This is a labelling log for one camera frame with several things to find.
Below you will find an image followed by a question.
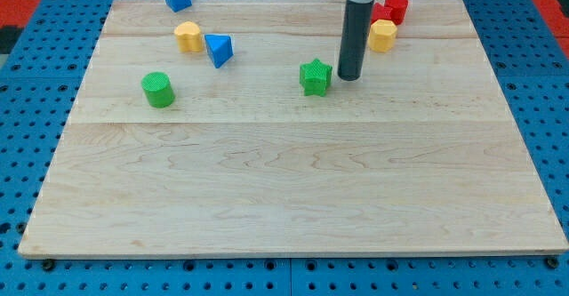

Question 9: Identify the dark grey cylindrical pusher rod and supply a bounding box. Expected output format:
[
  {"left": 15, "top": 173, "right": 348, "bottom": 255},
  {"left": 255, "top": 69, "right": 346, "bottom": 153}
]
[{"left": 337, "top": 0, "right": 374, "bottom": 81}]

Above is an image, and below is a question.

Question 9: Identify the green star block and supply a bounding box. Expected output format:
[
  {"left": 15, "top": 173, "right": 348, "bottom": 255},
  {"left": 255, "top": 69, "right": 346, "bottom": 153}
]
[{"left": 299, "top": 59, "right": 333, "bottom": 97}]

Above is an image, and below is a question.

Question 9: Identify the red star block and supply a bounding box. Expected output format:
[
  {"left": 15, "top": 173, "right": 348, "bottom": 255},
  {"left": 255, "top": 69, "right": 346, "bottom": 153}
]
[{"left": 370, "top": 3, "right": 393, "bottom": 24}]

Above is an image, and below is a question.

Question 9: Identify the light wooden board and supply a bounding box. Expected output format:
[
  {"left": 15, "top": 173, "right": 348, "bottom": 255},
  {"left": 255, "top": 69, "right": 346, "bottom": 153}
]
[{"left": 19, "top": 0, "right": 568, "bottom": 260}]

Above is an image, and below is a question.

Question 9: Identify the yellow hexagon block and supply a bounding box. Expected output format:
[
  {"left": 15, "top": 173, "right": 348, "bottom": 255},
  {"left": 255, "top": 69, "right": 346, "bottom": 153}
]
[{"left": 367, "top": 20, "right": 397, "bottom": 52}]

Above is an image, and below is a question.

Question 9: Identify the red cylinder block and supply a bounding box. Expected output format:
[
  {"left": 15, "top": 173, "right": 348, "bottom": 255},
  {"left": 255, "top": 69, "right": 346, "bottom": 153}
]
[{"left": 385, "top": 0, "right": 409, "bottom": 25}]

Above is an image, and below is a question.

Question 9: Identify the blue triangle block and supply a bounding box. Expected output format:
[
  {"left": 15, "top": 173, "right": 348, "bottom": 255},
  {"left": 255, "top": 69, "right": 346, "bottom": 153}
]
[{"left": 204, "top": 34, "right": 234, "bottom": 68}]

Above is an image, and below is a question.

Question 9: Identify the yellow heart block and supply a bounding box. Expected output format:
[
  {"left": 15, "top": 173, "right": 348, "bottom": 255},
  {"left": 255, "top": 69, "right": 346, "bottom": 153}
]
[{"left": 173, "top": 21, "right": 204, "bottom": 52}]

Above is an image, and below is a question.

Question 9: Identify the green cylinder block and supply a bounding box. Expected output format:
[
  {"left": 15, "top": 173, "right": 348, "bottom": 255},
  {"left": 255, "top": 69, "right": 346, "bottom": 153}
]
[{"left": 140, "top": 72, "right": 175, "bottom": 108}]

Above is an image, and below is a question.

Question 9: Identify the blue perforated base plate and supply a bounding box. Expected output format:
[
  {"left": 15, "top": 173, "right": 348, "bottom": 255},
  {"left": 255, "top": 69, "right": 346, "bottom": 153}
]
[{"left": 1, "top": 0, "right": 568, "bottom": 295}]

